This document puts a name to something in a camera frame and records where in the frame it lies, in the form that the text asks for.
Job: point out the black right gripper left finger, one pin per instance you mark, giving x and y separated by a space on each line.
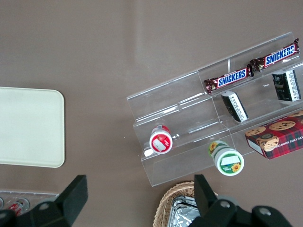
71 201

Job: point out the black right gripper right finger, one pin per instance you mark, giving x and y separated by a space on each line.
206 198

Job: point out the foil wrapped sandwich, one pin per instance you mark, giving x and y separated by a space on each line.
183 212

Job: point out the woven wicker basket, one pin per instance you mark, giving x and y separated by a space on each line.
165 201

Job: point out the cream plastic tray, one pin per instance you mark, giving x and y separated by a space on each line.
30 127

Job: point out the clear plastic bin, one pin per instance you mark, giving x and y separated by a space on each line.
35 195

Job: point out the green sunflower print cup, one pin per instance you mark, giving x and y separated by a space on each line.
228 160

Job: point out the red and silver can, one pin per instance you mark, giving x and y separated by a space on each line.
19 204

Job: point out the red strawberry yogurt cup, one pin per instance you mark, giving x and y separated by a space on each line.
161 142

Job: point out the black and white snack packet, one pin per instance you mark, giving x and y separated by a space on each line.
235 106
286 86

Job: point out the red plaid cookie box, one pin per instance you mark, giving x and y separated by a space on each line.
281 137

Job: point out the clear acrylic tiered display stand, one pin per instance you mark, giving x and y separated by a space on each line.
180 94

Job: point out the Snickers chocolate bar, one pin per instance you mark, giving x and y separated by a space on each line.
277 56
230 78

